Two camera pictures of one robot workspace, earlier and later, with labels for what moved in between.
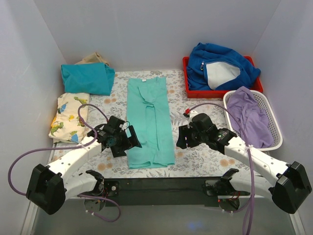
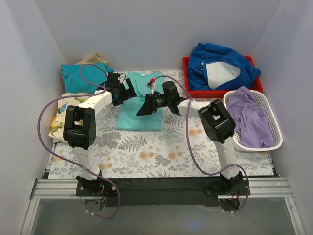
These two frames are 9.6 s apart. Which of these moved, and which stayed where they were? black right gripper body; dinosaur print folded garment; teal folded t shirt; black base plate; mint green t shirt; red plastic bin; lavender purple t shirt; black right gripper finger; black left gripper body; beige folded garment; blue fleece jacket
Moved: black right gripper body; mint green t shirt; black left gripper body; black right gripper finger
Stayed: blue fleece jacket; beige folded garment; black base plate; dinosaur print folded garment; lavender purple t shirt; teal folded t shirt; red plastic bin
